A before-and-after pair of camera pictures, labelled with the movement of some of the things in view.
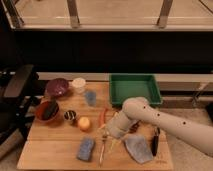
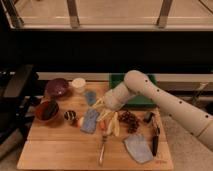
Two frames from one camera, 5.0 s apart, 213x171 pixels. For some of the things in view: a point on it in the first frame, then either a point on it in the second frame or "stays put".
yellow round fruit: x=84 y=123 stays put
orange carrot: x=102 y=123 stays put
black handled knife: x=155 y=142 stays put
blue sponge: x=85 y=148 → x=89 y=120
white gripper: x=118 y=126 → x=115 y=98
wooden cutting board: x=70 y=132 stays put
